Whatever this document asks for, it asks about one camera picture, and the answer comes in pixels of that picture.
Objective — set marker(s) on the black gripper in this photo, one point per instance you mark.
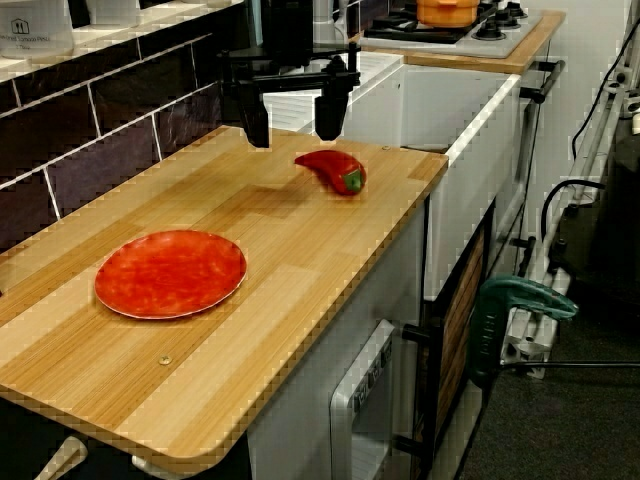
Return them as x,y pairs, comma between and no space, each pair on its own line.
286,30

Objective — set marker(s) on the red toy pepper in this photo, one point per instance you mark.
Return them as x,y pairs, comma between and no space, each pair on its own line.
335,170

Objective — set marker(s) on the red round plate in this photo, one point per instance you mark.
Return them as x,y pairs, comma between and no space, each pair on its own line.
170,275

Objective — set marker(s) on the white toy sink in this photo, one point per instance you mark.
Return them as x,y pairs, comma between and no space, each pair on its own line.
450,115

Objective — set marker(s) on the grey toy stove top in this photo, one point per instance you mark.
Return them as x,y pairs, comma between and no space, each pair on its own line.
450,42

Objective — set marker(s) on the orange toy pot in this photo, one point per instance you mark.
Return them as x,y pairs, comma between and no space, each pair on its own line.
445,12

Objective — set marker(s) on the black stove knob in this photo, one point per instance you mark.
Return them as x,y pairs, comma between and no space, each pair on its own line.
516,9
507,17
488,31

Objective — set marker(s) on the wooden slat cabinet panel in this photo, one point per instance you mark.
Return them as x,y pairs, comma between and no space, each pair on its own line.
462,310

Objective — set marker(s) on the white labelled canister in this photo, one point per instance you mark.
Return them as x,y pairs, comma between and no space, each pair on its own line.
35,30

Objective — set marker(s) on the green power tool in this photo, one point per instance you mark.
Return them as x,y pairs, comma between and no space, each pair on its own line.
500,320

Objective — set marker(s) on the silver toy dishwasher door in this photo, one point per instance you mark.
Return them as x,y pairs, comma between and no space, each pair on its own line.
360,400

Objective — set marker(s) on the white table leg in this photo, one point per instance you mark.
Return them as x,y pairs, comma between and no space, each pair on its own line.
62,460

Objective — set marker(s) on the aluminium frame rails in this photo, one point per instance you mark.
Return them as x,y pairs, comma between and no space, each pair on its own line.
575,190

